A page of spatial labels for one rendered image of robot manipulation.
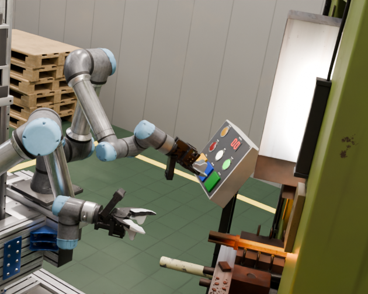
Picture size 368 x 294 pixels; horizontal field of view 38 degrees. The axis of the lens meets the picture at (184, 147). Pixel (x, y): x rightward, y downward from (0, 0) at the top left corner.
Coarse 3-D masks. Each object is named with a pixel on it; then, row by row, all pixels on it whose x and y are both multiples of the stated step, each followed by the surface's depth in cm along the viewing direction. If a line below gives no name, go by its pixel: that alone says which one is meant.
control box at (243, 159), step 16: (208, 144) 247; (224, 144) 235; (240, 144) 224; (208, 160) 239; (224, 160) 228; (240, 160) 218; (208, 176) 231; (224, 176) 221; (240, 176) 220; (208, 192) 224; (224, 192) 221
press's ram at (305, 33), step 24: (288, 24) 146; (312, 24) 145; (336, 24) 147; (288, 48) 148; (312, 48) 147; (288, 72) 150; (312, 72) 149; (288, 96) 152; (312, 96) 151; (288, 120) 154; (264, 144) 158; (288, 144) 156
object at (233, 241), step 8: (216, 232) 185; (208, 240) 184; (216, 240) 184; (224, 240) 183; (232, 240) 182; (240, 240) 183; (248, 240) 183; (256, 248) 181; (264, 248) 180; (272, 248) 181; (280, 248) 182
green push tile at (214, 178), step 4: (216, 172) 228; (212, 176) 227; (216, 176) 224; (208, 180) 228; (212, 180) 225; (216, 180) 223; (204, 184) 228; (208, 184) 226; (212, 184) 223; (216, 184) 222; (208, 188) 224; (212, 188) 223
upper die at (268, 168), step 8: (256, 160) 165; (264, 160) 164; (272, 160) 164; (280, 160) 163; (256, 168) 166; (264, 168) 165; (272, 168) 165; (280, 168) 164; (288, 168) 164; (256, 176) 166; (264, 176) 166; (272, 176) 165; (280, 176) 165; (288, 176) 164; (288, 184) 165; (296, 184) 165
